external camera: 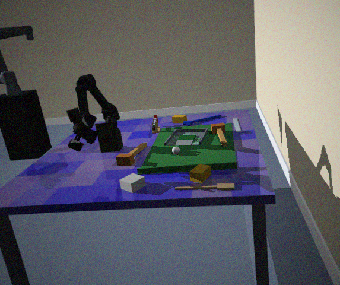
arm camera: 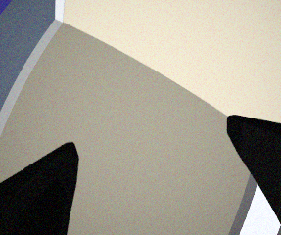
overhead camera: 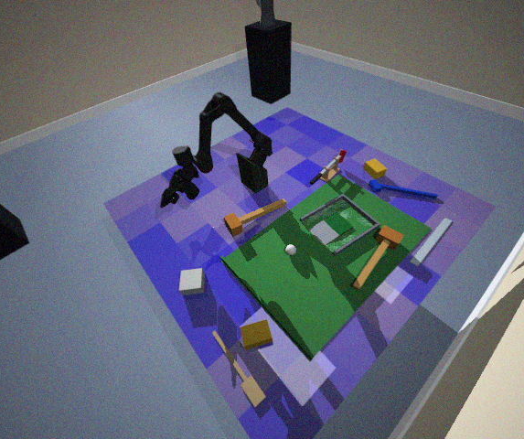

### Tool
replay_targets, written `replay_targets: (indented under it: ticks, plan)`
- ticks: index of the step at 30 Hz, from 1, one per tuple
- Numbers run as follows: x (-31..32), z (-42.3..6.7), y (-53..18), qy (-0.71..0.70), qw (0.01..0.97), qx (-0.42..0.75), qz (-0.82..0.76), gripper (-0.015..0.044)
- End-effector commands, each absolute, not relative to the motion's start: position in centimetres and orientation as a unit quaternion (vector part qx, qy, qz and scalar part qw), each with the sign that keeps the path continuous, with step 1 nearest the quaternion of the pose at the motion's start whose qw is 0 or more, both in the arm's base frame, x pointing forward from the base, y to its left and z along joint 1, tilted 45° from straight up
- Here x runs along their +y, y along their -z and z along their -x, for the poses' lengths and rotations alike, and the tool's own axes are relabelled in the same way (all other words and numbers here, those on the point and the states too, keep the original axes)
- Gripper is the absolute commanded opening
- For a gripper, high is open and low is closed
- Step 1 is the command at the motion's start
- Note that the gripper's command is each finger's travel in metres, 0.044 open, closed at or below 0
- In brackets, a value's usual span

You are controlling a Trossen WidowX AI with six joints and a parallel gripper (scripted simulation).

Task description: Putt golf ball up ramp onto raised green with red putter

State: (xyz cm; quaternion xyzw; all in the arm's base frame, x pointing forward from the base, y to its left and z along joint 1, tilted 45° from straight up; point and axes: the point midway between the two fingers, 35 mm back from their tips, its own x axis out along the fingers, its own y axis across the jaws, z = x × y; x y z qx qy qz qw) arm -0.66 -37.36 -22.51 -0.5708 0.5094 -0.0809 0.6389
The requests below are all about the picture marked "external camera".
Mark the white golf ball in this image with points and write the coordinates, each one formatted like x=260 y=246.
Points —
x=176 y=150

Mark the yellow block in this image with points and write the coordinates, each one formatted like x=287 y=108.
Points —
x=179 y=118
x=200 y=173

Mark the green flat mat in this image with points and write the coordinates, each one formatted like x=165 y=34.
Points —
x=210 y=151

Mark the blue putter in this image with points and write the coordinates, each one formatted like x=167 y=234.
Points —
x=198 y=120

